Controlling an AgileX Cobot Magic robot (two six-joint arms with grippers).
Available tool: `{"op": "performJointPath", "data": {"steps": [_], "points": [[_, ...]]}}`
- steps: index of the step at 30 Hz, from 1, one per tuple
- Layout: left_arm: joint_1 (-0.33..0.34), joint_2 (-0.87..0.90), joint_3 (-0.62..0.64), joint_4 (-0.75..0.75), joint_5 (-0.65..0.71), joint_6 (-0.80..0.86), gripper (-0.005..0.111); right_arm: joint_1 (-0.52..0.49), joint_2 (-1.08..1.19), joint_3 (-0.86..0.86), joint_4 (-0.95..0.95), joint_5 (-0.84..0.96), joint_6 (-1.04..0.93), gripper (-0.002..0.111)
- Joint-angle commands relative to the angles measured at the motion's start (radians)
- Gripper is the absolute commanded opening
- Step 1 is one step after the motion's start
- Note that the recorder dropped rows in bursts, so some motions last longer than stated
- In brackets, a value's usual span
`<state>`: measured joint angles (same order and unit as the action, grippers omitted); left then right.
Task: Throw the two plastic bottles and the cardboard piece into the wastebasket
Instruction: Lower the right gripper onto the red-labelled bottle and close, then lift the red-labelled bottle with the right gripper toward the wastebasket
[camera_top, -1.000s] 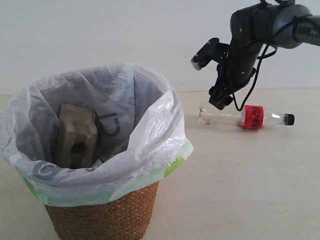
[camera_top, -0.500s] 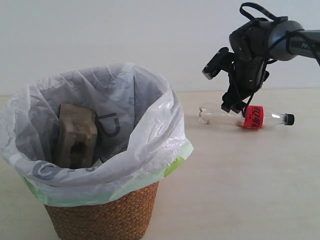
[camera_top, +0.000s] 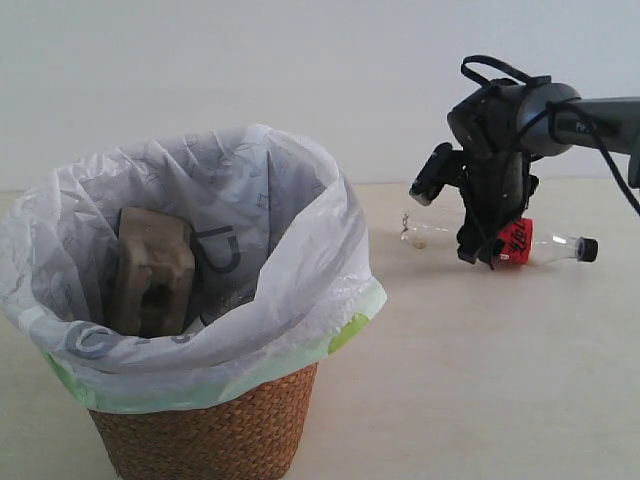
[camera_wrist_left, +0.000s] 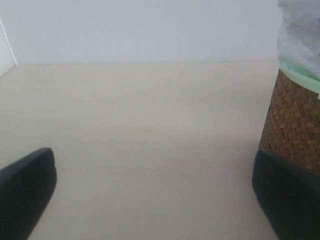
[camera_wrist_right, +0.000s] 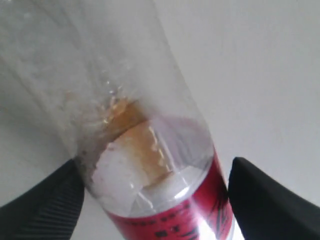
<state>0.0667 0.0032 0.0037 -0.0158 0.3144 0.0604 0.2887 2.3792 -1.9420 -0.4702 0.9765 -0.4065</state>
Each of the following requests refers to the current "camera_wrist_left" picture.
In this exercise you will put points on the woven wicker waste basket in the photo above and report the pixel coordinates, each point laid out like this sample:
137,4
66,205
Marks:
292,124

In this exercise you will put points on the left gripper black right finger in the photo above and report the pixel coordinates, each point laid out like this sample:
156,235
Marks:
288,195

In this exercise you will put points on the white green plastic bin liner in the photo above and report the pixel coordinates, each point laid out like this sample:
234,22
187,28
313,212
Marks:
298,42

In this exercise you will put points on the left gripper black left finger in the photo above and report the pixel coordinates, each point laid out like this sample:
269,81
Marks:
26,187

